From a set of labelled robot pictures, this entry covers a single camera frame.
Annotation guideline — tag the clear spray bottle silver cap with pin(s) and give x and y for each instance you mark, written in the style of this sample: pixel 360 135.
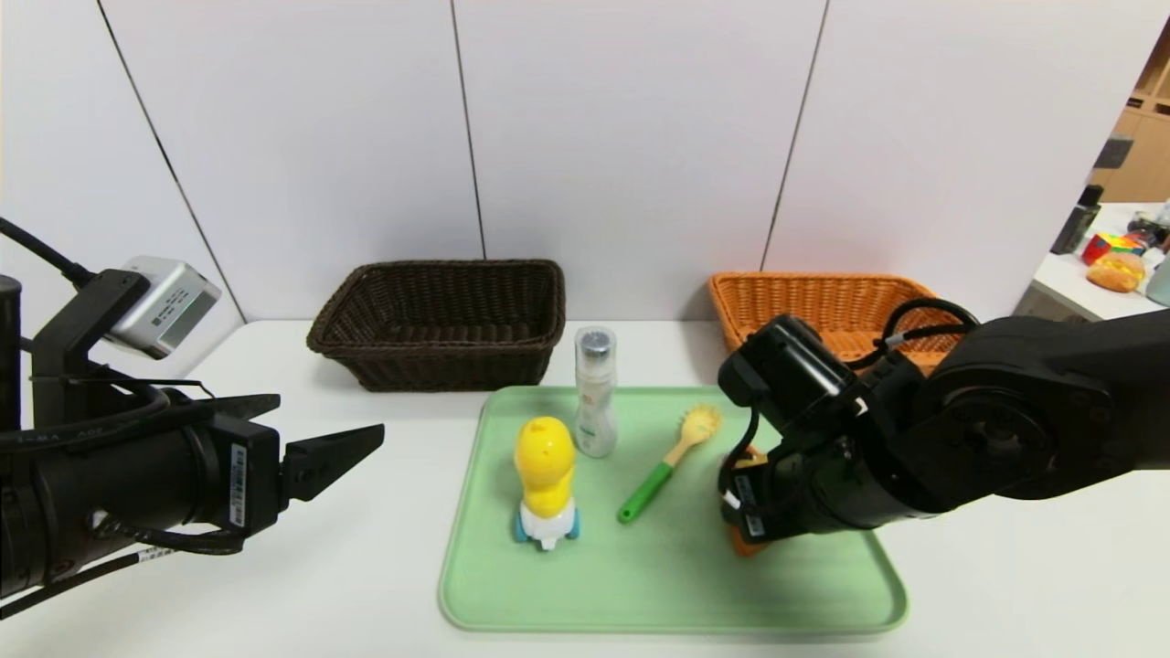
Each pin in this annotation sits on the clear spray bottle silver cap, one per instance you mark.
pixel 595 411

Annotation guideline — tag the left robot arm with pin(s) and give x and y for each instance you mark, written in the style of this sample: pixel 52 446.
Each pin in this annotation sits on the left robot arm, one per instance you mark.
pixel 101 493

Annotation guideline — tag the toy cake slice with fruit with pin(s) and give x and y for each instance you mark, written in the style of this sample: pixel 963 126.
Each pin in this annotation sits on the toy cake slice with fruit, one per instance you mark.
pixel 745 546

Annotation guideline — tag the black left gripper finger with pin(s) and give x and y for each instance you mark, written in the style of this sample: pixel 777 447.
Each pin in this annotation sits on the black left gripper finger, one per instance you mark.
pixel 324 457
pixel 228 408

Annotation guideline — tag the pale green cup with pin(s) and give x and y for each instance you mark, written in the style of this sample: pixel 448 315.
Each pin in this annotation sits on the pale green cup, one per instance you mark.
pixel 1161 283

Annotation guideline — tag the dark brown wicker basket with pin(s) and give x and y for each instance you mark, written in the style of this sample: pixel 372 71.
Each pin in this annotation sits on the dark brown wicker basket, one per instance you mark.
pixel 439 366

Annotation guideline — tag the colourful toy cube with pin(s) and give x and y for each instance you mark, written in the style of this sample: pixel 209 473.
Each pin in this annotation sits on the colourful toy cube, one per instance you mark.
pixel 1104 247

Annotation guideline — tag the yellow duck toy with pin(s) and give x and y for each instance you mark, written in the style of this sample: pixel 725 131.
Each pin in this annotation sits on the yellow duck toy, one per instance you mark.
pixel 545 466

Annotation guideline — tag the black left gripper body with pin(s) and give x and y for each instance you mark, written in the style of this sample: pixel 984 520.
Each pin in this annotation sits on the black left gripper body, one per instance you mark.
pixel 250 484

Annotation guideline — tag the light green plastic tray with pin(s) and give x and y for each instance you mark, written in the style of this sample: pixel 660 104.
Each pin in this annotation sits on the light green plastic tray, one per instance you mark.
pixel 658 576

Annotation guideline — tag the white side table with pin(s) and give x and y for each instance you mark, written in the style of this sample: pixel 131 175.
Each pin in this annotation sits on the white side table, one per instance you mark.
pixel 1079 283

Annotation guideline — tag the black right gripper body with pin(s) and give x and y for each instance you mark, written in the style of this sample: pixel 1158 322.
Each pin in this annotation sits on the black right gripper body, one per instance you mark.
pixel 749 514

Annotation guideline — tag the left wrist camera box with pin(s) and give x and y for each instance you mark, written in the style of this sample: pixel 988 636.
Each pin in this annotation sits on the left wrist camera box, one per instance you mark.
pixel 169 306

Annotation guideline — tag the wooden shelf unit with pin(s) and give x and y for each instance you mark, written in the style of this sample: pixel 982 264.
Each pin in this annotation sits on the wooden shelf unit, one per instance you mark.
pixel 1143 160

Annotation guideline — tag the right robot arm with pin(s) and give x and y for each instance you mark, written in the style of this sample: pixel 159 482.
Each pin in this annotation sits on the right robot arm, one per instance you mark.
pixel 1005 420

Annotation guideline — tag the toy bread bun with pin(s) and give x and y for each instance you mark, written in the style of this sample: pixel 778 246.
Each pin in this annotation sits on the toy bread bun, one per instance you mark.
pixel 1115 272

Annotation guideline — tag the dark glass jar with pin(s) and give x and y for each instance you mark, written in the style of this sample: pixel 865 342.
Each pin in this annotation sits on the dark glass jar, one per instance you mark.
pixel 1147 227

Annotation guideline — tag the black bottle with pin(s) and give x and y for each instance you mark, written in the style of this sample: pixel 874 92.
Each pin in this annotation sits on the black bottle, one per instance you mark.
pixel 1077 224

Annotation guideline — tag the orange wicker basket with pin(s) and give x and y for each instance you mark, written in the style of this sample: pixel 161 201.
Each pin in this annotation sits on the orange wicker basket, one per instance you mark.
pixel 823 302

